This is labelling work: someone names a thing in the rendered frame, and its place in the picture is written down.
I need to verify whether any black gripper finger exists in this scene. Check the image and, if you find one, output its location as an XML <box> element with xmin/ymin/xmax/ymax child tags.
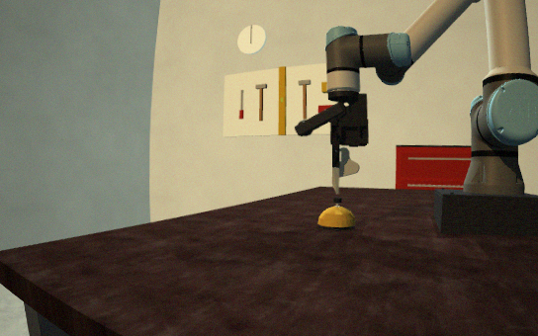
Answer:
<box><xmin>332</xmin><ymin>128</ymin><xmax>360</xmax><ymax>194</ymax></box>

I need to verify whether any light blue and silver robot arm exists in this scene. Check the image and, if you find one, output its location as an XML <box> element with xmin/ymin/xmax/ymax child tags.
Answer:
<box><xmin>295</xmin><ymin>0</ymin><xmax>538</xmax><ymax>195</ymax></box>

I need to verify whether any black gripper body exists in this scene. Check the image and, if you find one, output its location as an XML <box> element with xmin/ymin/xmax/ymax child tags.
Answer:
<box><xmin>328</xmin><ymin>90</ymin><xmax>369</xmax><ymax>147</ymax></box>

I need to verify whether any gold service bell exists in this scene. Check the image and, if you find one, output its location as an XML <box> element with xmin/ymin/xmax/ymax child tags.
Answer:
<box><xmin>318</xmin><ymin>198</ymin><xmax>355</xmax><ymax>231</ymax></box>

